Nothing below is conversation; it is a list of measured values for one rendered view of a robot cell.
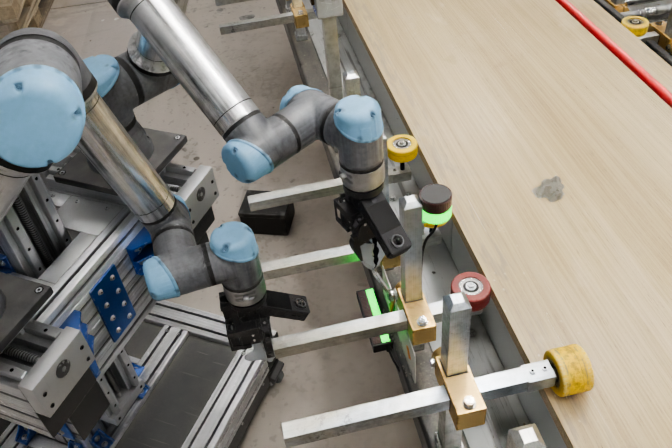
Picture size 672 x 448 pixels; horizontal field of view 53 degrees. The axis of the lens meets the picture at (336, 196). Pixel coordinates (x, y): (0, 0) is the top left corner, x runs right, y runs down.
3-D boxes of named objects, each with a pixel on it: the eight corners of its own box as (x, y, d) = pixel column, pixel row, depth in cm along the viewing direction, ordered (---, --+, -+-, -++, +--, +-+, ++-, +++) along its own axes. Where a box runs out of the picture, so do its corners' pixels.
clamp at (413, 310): (412, 346, 135) (412, 331, 132) (394, 296, 145) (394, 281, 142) (439, 340, 136) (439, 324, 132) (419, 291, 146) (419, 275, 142)
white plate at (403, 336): (413, 384, 142) (413, 356, 136) (382, 293, 162) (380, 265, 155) (416, 383, 142) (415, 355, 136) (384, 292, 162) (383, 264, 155)
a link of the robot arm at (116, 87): (70, 123, 149) (48, 70, 140) (121, 96, 156) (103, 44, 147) (99, 142, 143) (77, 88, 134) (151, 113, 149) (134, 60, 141)
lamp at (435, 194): (423, 286, 133) (424, 206, 119) (415, 266, 138) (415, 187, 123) (451, 280, 134) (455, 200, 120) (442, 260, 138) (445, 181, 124)
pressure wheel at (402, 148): (409, 189, 175) (409, 154, 167) (382, 180, 178) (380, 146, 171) (422, 171, 180) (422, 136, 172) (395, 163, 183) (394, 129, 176)
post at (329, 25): (335, 153, 205) (321, 17, 175) (332, 143, 208) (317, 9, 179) (349, 150, 205) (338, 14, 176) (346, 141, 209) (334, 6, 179)
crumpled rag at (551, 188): (554, 206, 151) (556, 198, 149) (527, 193, 154) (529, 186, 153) (574, 186, 155) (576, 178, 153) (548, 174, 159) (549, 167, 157)
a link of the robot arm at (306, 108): (258, 102, 111) (305, 126, 105) (306, 73, 117) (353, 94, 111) (266, 140, 116) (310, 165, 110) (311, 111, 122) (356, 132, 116)
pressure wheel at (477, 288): (456, 339, 138) (458, 303, 131) (444, 309, 144) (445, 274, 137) (493, 330, 139) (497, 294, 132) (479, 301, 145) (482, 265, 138)
